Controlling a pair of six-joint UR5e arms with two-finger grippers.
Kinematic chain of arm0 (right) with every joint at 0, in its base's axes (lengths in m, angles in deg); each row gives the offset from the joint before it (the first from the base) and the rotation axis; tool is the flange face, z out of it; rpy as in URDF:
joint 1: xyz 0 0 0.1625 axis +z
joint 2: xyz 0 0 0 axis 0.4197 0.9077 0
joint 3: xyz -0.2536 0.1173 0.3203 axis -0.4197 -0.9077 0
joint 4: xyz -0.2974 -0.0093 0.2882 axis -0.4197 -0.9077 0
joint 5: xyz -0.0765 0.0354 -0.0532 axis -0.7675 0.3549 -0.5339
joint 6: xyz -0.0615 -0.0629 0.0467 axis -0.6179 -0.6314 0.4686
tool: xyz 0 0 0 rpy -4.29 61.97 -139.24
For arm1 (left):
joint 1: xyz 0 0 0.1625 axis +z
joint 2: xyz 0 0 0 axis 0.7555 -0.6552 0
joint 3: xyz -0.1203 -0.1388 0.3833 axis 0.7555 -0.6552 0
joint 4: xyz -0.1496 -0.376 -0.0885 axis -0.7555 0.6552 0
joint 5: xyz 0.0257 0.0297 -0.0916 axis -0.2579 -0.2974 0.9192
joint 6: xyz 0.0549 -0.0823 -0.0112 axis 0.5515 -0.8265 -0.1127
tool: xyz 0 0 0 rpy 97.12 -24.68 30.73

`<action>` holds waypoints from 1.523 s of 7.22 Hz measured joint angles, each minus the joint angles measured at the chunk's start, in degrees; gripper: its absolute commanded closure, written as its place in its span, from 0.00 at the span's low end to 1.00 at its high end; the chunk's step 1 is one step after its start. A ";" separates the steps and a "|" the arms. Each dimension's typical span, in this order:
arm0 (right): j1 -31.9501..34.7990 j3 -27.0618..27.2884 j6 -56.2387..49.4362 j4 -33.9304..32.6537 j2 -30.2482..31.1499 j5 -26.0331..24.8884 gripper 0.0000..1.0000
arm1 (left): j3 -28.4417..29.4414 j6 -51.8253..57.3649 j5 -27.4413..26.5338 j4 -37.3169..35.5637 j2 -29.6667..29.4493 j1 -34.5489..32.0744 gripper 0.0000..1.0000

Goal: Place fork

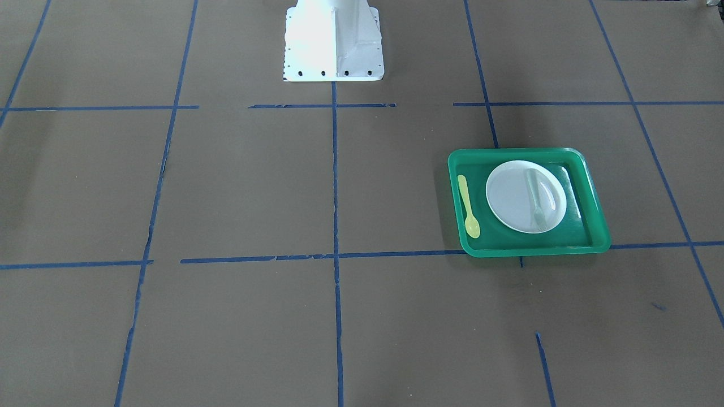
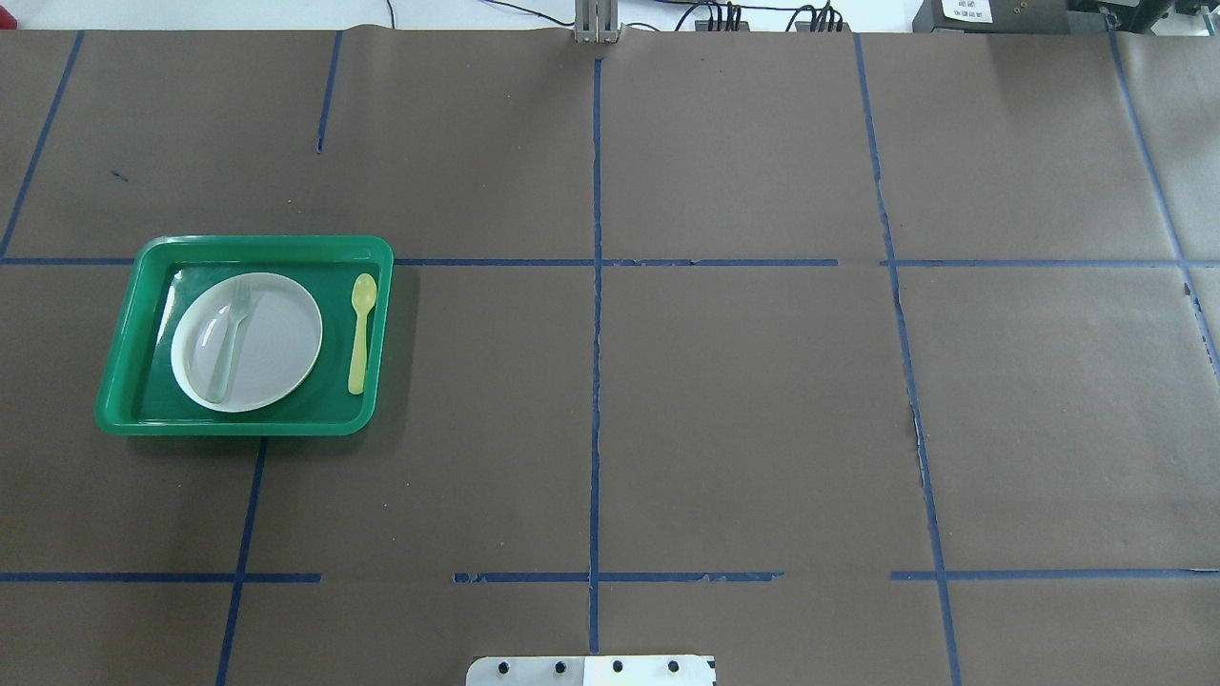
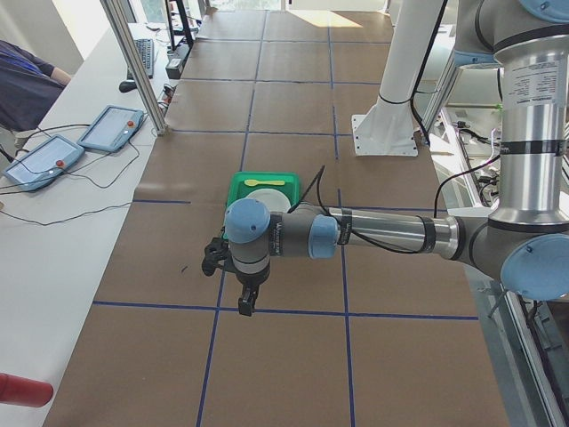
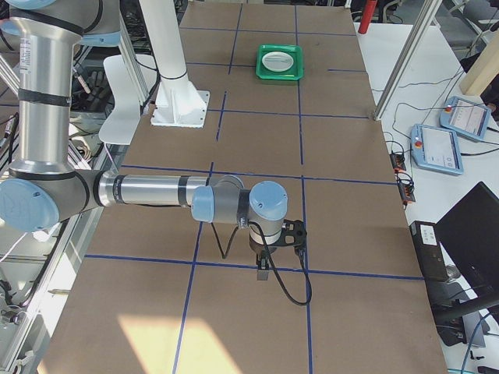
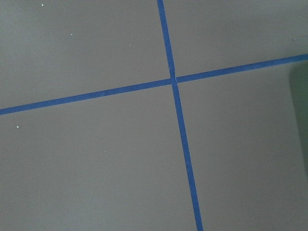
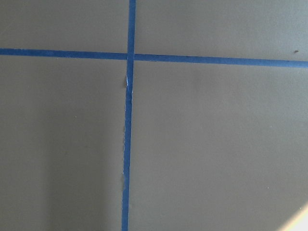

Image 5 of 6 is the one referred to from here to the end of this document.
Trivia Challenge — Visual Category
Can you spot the green plastic tray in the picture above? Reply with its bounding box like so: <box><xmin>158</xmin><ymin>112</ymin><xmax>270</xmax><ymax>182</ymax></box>
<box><xmin>288</xmin><ymin>63</ymin><xmax>308</xmax><ymax>135</ymax></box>

